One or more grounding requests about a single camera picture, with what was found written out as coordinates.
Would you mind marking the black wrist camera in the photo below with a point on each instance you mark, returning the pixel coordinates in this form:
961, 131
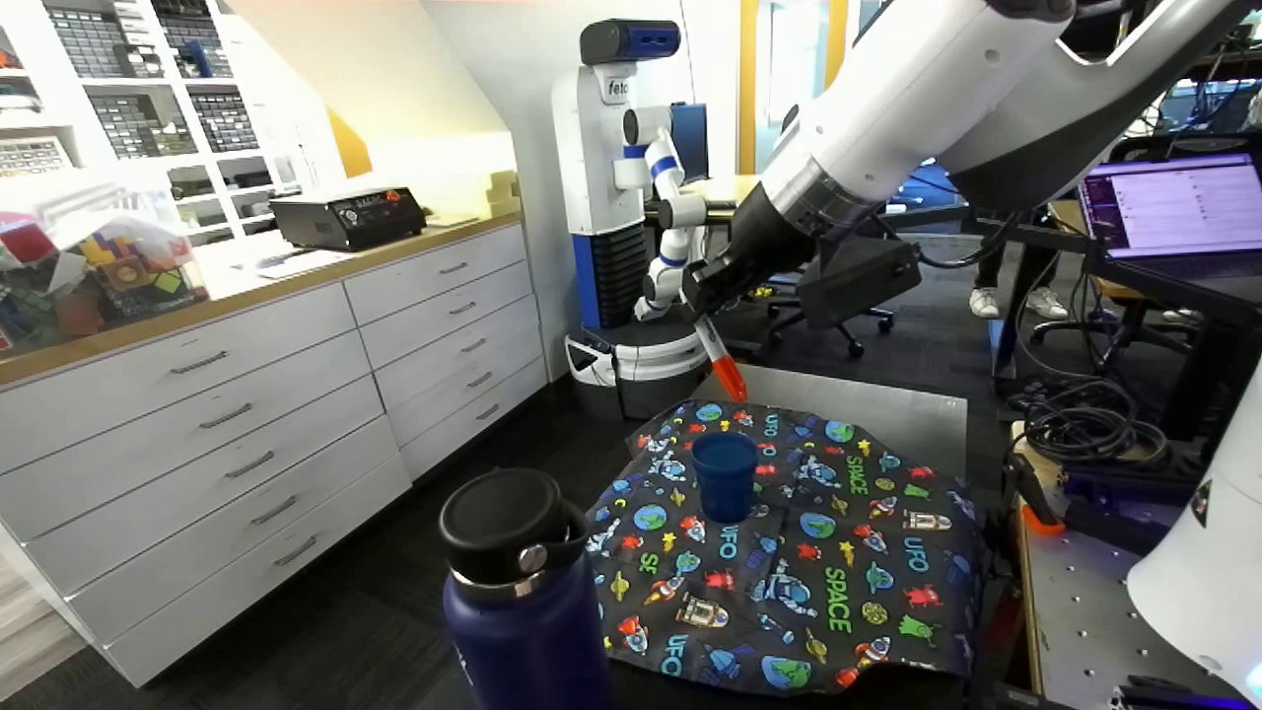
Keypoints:
862, 278

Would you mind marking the clear bin of colourful toys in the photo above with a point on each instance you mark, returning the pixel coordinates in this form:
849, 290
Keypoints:
118, 280

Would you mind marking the dark space print cloth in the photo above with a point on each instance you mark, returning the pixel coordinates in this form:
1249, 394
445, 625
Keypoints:
790, 591

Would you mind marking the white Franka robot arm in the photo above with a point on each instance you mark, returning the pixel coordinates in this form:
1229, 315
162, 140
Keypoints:
910, 90

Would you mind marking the white drawer cabinet wooden top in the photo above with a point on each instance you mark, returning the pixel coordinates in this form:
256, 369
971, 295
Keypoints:
197, 433

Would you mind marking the navy water bottle black lid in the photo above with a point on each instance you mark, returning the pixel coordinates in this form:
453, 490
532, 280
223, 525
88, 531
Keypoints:
527, 633

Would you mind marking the black laptop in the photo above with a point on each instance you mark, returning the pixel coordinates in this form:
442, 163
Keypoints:
1170, 202

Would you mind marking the white and blue mobile robot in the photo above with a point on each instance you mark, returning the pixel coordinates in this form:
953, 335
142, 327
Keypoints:
614, 260

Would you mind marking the beige box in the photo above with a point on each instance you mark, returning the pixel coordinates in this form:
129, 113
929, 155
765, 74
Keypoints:
507, 193

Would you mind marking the black tool case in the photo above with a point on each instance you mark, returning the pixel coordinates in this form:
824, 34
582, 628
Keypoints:
346, 218

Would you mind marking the black desk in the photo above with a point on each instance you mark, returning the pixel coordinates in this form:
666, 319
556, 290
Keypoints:
1051, 236

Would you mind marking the black device box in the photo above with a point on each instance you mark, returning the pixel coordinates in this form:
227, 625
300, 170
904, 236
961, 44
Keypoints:
1124, 504

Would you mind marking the blue plastic cup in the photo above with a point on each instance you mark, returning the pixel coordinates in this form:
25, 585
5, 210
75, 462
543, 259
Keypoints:
727, 478

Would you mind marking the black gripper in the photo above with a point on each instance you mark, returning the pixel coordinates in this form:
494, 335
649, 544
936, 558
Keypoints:
765, 236

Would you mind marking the white shelf with parts drawers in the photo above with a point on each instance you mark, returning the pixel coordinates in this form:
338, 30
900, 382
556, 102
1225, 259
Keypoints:
133, 120

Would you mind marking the yellow triangular sign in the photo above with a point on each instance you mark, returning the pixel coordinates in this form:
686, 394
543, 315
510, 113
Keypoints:
348, 149

